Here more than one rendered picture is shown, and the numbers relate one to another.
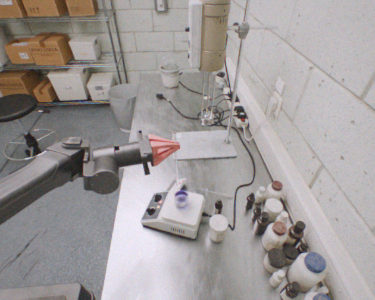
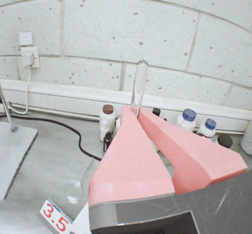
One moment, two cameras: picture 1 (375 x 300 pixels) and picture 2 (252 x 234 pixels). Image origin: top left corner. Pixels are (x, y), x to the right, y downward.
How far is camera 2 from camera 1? 0.54 m
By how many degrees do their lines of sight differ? 65
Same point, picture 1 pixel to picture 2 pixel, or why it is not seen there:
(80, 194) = not seen: outside the picture
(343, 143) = (135, 33)
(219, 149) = (18, 140)
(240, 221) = not seen: hidden behind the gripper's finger
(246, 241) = not seen: hidden behind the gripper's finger
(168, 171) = (19, 217)
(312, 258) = (189, 113)
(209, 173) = (46, 168)
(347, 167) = (149, 46)
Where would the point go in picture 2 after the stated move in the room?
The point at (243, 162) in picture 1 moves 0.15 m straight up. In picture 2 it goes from (49, 129) to (42, 94)
